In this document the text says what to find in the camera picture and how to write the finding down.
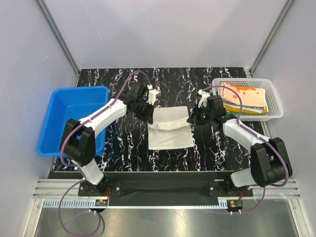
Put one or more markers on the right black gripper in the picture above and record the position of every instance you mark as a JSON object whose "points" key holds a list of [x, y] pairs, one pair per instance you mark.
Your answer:
{"points": [[194, 118]]}

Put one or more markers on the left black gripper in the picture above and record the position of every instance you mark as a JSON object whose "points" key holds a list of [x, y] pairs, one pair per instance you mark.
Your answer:
{"points": [[148, 117]]}

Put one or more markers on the green microfiber towel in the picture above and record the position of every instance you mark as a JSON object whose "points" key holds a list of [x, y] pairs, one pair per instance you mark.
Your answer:
{"points": [[245, 109]]}

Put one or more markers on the grey white towel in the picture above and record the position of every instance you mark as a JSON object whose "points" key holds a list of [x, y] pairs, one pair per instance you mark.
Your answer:
{"points": [[170, 129]]}

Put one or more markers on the cream orange patterned towel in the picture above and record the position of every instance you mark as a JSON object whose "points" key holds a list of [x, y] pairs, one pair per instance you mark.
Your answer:
{"points": [[250, 96]]}

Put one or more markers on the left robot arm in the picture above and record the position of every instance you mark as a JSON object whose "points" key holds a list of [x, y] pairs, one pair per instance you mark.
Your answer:
{"points": [[78, 140]]}

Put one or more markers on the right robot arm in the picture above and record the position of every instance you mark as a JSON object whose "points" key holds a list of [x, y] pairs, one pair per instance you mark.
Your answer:
{"points": [[269, 162]]}

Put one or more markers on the white perforated plastic basket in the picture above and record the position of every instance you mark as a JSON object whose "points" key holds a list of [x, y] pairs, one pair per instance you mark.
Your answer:
{"points": [[272, 98]]}

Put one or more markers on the blue plastic bin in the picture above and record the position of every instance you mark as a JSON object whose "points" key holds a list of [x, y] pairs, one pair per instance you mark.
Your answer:
{"points": [[68, 103]]}

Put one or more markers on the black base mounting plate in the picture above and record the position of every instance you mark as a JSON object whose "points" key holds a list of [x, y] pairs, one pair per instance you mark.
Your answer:
{"points": [[165, 189]]}

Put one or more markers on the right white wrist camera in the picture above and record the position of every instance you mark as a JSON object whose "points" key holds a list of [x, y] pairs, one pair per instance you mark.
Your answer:
{"points": [[203, 98]]}

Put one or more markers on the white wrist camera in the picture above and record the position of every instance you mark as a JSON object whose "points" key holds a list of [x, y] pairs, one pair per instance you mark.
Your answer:
{"points": [[203, 98], [153, 94]]}

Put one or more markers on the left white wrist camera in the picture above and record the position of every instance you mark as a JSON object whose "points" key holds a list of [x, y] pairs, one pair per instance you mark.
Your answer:
{"points": [[153, 94]]}

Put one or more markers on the aluminium frame rail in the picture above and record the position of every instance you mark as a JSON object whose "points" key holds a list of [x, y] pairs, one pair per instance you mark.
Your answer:
{"points": [[67, 193]]}

